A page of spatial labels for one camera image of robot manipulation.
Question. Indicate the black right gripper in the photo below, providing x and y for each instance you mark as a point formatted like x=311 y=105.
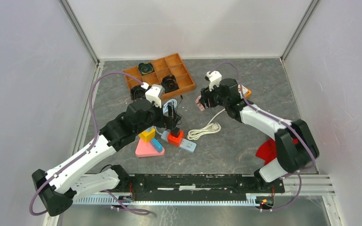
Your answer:
x=206 y=94

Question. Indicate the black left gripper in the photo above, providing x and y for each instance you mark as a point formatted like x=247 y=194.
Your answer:
x=169 y=122

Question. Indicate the black power adapter plug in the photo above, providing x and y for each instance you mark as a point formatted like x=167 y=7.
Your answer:
x=175 y=131

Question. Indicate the yellow cube socket adapter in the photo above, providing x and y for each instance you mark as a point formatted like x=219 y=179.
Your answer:
x=147 y=135

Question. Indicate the pink cube socket adapter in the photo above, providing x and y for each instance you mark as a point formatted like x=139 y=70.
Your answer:
x=199 y=104

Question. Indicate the red cube socket adapter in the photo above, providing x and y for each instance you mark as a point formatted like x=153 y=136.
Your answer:
x=175 y=138

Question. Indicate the blue square plug adapter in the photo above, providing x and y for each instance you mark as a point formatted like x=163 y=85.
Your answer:
x=156 y=145

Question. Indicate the light blue power strip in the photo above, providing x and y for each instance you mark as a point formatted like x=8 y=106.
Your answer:
x=185 y=145

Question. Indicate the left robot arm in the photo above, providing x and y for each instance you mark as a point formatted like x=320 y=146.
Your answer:
x=59 y=187

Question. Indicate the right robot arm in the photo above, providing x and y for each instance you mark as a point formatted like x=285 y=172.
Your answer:
x=295 y=146

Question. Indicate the orange power strip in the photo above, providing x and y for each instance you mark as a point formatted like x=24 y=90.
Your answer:
x=242 y=90

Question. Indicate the pink triangular power strip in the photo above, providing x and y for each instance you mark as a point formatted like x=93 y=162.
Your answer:
x=146 y=150

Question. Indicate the rolled dark floral tie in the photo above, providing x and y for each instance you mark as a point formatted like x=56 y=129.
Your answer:
x=137 y=92

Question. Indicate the rolled dark orange-patterned tie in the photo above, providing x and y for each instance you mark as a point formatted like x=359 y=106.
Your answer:
x=169 y=83

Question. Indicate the wooden compartment tray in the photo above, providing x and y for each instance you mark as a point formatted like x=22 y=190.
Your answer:
x=171 y=64

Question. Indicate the rolled green-patterned tie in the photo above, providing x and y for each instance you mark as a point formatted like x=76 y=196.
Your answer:
x=146 y=68

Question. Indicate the red cloth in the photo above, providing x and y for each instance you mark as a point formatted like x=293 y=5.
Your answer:
x=268 y=150

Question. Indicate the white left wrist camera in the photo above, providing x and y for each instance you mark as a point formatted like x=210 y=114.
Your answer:
x=153 y=93

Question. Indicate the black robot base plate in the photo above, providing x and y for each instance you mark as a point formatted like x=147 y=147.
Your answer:
x=192 y=187

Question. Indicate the white cable tray rail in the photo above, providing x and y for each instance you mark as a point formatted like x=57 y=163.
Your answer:
x=106 y=199

